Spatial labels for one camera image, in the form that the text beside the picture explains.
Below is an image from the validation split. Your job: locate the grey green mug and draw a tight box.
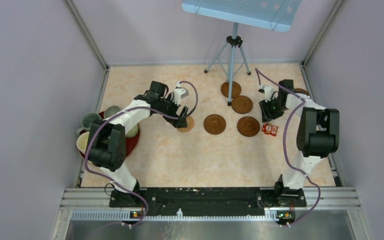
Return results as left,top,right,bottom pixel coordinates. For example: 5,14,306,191
76,112,102,136

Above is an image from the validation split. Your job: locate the light green mug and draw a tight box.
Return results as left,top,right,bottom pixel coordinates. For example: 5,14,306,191
125,124,140,138

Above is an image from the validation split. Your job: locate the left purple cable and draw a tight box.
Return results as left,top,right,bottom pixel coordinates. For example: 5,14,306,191
83,80,199,229

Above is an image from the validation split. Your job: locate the blue music stand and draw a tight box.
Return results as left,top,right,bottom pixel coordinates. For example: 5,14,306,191
182,0,303,107

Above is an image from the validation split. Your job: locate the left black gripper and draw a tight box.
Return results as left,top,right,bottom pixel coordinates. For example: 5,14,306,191
155,93,188,128

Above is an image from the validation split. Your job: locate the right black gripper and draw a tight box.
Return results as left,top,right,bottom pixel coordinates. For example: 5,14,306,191
259,96,289,123

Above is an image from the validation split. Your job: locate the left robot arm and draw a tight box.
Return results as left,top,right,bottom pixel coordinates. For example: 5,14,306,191
84,81,190,207

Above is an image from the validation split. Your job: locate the light wooden coaster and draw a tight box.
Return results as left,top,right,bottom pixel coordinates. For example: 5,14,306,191
177,116,195,133

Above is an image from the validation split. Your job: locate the cream mug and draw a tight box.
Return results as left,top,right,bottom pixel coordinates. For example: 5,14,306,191
76,131,90,155

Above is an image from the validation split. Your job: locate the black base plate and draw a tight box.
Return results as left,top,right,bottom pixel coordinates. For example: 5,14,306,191
109,187,307,217

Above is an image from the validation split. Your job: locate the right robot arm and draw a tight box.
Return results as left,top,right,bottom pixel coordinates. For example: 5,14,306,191
258,79,340,207

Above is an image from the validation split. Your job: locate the aluminium frame rail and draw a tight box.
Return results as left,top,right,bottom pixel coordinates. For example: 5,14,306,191
52,187,373,240

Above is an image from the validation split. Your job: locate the dark wooden coaster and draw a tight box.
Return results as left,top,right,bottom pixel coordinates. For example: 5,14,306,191
231,95,253,114
236,116,260,137
220,81,242,99
203,114,227,135
294,88,311,97

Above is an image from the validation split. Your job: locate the red round tray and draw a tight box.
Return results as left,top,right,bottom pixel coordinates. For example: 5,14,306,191
78,127,141,158

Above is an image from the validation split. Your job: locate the grey ribbed cup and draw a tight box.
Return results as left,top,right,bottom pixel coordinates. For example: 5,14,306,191
103,105,122,119

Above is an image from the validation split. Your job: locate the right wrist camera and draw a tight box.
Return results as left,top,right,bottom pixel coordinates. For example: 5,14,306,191
258,84,276,103

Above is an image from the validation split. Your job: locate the red owl figurine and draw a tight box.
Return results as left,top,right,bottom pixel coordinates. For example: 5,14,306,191
261,123,279,137

